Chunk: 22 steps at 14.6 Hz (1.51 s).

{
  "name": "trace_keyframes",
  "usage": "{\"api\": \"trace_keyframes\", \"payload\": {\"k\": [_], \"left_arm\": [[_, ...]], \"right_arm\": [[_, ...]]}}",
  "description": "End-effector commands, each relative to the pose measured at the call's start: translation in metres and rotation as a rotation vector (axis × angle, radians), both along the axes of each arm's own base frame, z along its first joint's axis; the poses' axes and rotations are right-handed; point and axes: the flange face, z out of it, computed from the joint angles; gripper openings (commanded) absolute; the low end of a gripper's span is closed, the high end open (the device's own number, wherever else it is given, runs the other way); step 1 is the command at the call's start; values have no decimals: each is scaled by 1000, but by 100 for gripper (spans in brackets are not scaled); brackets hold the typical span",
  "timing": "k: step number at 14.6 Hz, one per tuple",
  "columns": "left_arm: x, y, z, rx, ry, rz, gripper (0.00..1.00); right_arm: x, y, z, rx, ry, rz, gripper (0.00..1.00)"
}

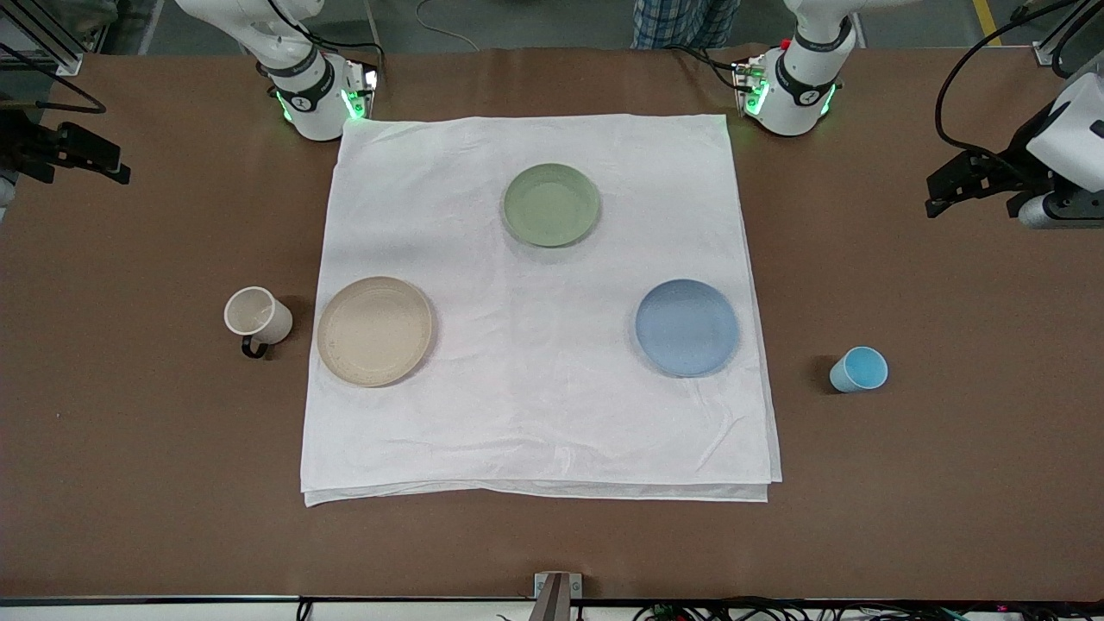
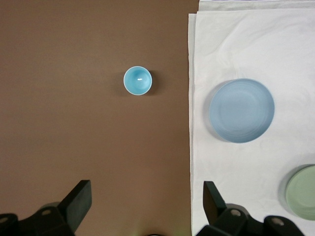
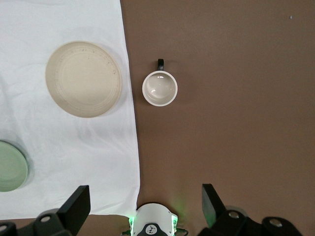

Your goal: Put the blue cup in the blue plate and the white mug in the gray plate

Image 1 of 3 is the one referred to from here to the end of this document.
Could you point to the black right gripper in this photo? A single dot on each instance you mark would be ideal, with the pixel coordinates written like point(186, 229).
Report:
point(26, 141)

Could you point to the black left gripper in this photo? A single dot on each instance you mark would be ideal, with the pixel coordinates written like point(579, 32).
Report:
point(1015, 159)

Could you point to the blue cup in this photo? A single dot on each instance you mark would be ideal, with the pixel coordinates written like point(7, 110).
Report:
point(860, 370)

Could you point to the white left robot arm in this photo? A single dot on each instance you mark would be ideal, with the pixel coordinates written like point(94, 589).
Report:
point(798, 90)

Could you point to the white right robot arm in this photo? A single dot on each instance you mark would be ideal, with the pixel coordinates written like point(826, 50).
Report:
point(315, 95)

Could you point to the blue plate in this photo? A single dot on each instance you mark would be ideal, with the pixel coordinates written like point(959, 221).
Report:
point(686, 327)

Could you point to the beige gray plate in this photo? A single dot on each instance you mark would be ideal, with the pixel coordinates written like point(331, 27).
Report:
point(374, 331)

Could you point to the green plate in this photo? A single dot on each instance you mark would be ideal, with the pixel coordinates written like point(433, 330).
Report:
point(551, 204)

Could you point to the person in plaid trousers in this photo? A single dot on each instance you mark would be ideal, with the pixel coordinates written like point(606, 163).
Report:
point(686, 21)

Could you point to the white cloth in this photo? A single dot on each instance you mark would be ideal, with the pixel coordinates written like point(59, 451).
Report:
point(535, 345)

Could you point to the aluminium frame profile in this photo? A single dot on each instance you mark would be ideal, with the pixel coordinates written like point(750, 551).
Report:
point(43, 39)
point(1065, 39)

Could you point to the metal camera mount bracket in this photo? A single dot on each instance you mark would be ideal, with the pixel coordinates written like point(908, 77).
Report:
point(556, 595)

